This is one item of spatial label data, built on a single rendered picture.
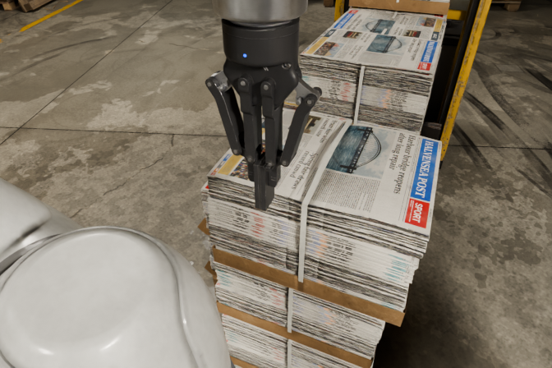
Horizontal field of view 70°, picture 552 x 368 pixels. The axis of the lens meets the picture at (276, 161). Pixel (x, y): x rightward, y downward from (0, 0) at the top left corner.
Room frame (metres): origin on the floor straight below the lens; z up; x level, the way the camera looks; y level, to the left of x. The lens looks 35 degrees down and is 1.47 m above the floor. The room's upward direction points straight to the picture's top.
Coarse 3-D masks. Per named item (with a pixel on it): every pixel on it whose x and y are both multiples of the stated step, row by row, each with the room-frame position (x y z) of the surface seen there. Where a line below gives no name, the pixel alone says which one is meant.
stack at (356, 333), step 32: (224, 288) 0.56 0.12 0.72; (256, 288) 0.53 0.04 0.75; (288, 288) 0.50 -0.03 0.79; (224, 320) 0.56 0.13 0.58; (288, 320) 0.50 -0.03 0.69; (320, 320) 0.48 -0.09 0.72; (352, 320) 0.45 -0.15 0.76; (256, 352) 0.53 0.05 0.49; (288, 352) 0.50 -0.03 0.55; (320, 352) 0.47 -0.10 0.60; (352, 352) 0.45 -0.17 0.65
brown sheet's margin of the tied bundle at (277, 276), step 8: (216, 256) 0.53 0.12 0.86; (224, 256) 0.52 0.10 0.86; (232, 256) 0.52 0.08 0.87; (224, 264) 0.53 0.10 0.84; (232, 264) 0.52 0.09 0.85; (240, 264) 0.51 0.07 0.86; (248, 264) 0.50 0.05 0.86; (256, 264) 0.50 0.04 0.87; (248, 272) 0.50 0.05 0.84; (256, 272) 0.50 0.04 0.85; (264, 272) 0.49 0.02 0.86; (272, 272) 0.48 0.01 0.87; (280, 272) 0.48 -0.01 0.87; (272, 280) 0.48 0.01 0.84; (280, 280) 0.48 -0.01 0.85
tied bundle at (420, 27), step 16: (352, 16) 1.51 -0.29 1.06; (368, 16) 1.51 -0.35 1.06; (384, 16) 1.52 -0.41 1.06; (400, 16) 1.52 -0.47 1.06; (416, 16) 1.52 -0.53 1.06; (368, 32) 1.33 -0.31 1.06; (384, 32) 1.32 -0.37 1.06; (400, 32) 1.33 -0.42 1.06; (416, 32) 1.33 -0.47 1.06; (432, 32) 1.33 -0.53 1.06
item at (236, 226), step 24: (288, 120) 0.73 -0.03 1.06; (312, 120) 0.73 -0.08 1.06; (264, 144) 0.63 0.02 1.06; (312, 144) 0.64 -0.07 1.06; (216, 168) 0.55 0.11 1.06; (240, 168) 0.55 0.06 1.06; (288, 168) 0.55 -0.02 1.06; (216, 192) 0.53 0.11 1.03; (240, 192) 0.51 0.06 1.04; (288, 192) 0.49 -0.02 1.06; (216, 216) 0.53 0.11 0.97; (240, 216) 0.51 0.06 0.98; (264, 216) 0.49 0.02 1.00; (216, 240) 0.53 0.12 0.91; (240, 240) 0.51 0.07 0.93; (264, 240) 0.49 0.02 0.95; (264, 264) 0.49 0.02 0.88
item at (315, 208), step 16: (336, 128) 0.69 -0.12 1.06; (352, 128) 0.70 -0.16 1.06; (320, 144) 0.64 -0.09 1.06; (352, 144) 0.64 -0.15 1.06; (320, 160) 0.58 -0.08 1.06; (336, 160) 0.58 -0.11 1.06; (304, 176) 0.54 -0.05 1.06; (336, 176) 0.54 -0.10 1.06; (304, 192) 0.49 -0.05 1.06; (320, 192) 0.49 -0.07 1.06; (288, 208) 0.48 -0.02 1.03; (320, 208) 0.46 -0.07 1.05; (288, 224) 0.48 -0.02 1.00; (320, 224) 0.46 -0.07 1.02; (288, 240) 0.48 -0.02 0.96; (320, 240) 0.45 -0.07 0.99; (288, 256) 0.47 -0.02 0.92; (304, 256) 0.46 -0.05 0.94; (288, 272) 0.47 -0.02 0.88; (304, 272) 0.46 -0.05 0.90
